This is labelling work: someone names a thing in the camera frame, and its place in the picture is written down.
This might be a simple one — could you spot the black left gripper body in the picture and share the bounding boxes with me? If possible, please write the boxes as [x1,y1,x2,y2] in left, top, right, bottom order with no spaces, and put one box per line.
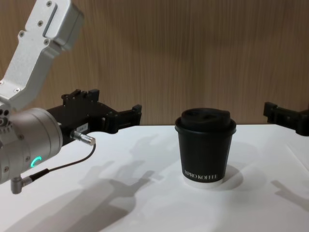
[46,88,114,147]

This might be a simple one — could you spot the thin dark cable silver plugs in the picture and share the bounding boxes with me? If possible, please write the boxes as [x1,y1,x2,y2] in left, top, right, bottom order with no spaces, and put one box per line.
[10,130,97,194]

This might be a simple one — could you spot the black plastic cup lid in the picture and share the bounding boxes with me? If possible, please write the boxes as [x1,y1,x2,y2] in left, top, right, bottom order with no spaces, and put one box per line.
[174,108,237,134]

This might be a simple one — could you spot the black paper coffee cup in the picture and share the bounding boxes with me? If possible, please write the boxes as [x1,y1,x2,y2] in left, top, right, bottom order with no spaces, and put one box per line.
[177,129,234,190]

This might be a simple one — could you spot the white table cloth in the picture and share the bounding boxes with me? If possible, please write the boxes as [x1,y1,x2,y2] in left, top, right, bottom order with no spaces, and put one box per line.
[0,124,309,232]

